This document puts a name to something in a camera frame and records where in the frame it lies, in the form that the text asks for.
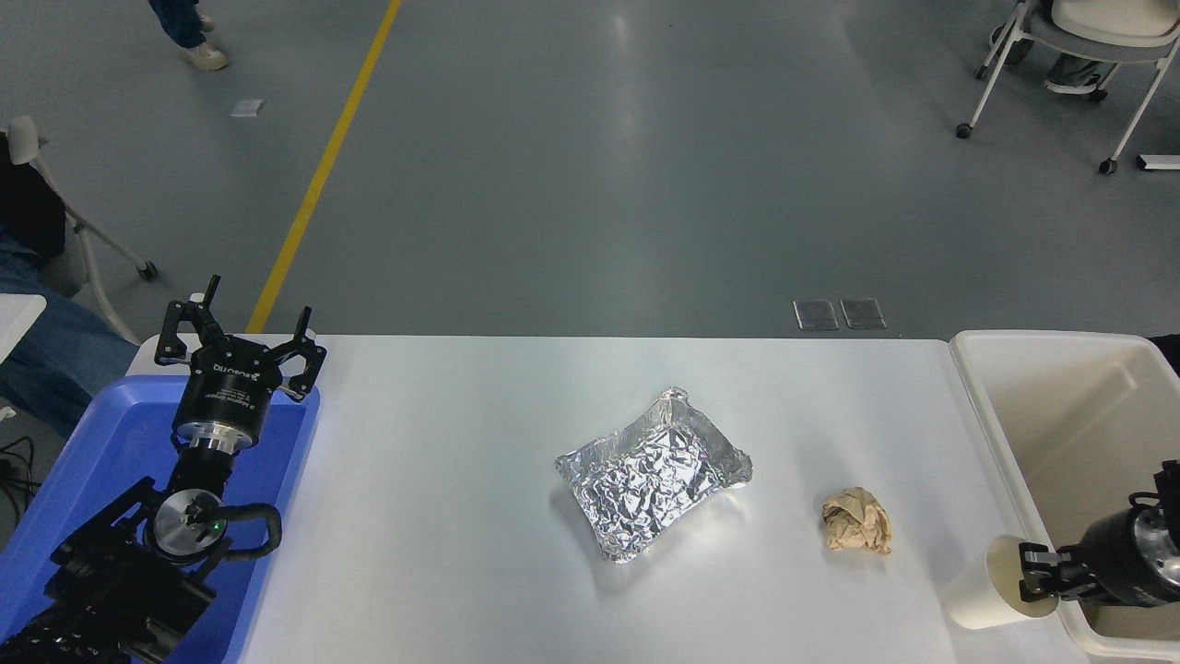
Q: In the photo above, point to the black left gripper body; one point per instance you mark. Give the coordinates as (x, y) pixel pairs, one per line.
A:
(226, 387)

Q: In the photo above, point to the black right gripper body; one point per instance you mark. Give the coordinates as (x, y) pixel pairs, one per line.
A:
(1111, 563)

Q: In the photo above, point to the cream paper cup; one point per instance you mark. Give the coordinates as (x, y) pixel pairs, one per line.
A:
(982, 590)

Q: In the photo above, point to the person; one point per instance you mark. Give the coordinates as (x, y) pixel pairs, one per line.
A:
(184, 23)
(1074, 74)
(55, 346)

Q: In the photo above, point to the blue plastic tray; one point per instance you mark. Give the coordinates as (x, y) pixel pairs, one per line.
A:
(101, 443)

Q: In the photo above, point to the white wheeled chair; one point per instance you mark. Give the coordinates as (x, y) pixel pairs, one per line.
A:
(1106, 37)
(88, 240)

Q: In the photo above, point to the large pale plastic bin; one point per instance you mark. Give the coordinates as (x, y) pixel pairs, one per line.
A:
(1069, 415)

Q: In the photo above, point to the white side table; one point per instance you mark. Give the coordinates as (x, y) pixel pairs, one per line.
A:
(18, 323)

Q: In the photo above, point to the crumpled tan paper ball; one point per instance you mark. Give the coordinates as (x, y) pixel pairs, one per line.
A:
(857, 521)

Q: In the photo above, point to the metal floor plate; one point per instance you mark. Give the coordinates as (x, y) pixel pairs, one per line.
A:
(864, 314)
(816, 314)

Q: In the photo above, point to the crumpled silver foil tray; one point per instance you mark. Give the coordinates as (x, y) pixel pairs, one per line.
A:
(650, 475)

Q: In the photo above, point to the white flat floor object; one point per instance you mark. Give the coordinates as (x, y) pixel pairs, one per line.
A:
(1159, 162)

